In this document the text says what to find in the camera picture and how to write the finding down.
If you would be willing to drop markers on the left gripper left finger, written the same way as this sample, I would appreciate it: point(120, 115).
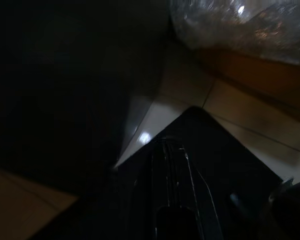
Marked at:
point(157, 180)

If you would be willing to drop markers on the clear plastic wrap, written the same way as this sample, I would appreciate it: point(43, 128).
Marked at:
point(240, 25)

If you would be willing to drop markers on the large brown cardboard box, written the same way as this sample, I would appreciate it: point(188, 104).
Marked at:
point(260, 75)

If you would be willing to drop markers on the steel fridge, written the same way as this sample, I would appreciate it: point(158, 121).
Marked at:
point(65, 87)

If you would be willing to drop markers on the black flat pad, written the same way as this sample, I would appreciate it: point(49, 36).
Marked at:
point(227, 155)

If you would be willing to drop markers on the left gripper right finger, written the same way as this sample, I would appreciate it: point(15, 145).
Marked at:
point(187, 185)

